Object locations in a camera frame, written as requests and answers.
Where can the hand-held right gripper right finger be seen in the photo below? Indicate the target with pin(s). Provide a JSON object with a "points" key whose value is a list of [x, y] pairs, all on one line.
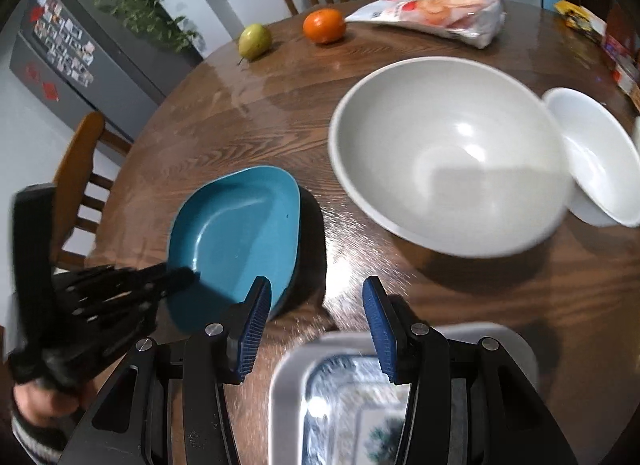
{"points": [[380, 332]]}

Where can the blue patterned plate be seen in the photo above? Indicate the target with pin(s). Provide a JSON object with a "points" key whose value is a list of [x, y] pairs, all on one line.
{"points": [[340, 410]]}

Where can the green pear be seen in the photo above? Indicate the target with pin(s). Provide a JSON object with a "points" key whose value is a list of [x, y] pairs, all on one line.
{"points": [[255, 41]]}

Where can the shallow white bowl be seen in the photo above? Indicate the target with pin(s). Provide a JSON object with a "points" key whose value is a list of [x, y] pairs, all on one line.
{"points": [[595, 155]]}

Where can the white square dish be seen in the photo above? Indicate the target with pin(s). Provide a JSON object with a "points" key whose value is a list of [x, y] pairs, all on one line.
{"points": [[290, 380]]}

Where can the person's left forearm striped sleeve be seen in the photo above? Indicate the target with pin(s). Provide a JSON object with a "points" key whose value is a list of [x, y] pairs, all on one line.
{"points": [[35, 440]]}

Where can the large white bowl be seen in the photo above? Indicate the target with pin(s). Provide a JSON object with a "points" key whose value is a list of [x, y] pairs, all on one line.
{"points": [[450, 145]]}

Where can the cluster of fridge magnets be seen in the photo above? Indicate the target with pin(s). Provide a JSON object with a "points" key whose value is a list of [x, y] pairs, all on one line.
{"points": [[62, 40]]}

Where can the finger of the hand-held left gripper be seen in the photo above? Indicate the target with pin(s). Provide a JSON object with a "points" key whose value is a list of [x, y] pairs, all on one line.
{"points": [[150, 280], [120, 317]]}

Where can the person's left hand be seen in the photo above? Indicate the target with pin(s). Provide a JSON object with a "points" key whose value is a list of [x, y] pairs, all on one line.
{"points": [[40, 401]]}

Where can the yellow box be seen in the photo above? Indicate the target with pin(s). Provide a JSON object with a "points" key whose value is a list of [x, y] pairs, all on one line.
{"points": [[580, 20]]}

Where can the teal plate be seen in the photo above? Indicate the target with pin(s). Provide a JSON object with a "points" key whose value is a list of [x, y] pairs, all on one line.
{"points": [[235, 230]]}

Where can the colourful snack packets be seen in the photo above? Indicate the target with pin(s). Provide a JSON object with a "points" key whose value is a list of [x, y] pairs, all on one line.
{"points": [[622, 60]]}

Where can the white plastic food packet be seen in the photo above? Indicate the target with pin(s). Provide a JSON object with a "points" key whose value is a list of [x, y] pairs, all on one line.
{"points": [[430, 12]]}

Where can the grey refrigerator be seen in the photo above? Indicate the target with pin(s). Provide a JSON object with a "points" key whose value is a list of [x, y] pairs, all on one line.
{"points": [[115, 75]]}

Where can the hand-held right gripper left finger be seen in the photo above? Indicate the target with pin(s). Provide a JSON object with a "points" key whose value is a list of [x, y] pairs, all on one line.
{"points": [[252, 332]]}

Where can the orange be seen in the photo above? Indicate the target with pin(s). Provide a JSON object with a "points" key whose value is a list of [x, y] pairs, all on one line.
{"points": [[324, 25]]}

